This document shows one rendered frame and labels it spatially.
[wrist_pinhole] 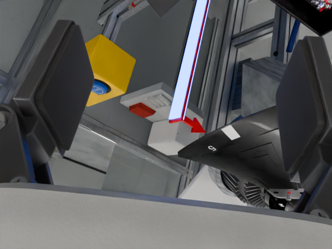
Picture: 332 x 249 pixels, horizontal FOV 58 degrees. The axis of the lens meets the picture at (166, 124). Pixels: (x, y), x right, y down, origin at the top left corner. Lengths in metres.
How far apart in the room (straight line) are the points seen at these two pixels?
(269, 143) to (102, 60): 0.36
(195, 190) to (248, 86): 0.33
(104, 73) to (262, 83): 0.33
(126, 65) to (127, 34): 0.72
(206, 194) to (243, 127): 0.44
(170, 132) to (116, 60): 0.57
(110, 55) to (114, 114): 0.60
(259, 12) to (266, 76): 1.26
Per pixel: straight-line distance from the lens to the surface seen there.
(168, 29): 1.57
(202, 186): 0.86
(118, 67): 0.65
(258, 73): 0.69
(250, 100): 0.73
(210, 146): 0.52
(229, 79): 1.14
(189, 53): 0.46
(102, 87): 0.63
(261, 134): 0.50
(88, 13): 1.30
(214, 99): 1.05
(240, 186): 0.78
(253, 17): 1.93
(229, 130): 0.48
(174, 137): 1.13
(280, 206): 0.79
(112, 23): 0.77
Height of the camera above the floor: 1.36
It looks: 23 degrees down
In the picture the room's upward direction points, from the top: 166 degrees counter-clockwise
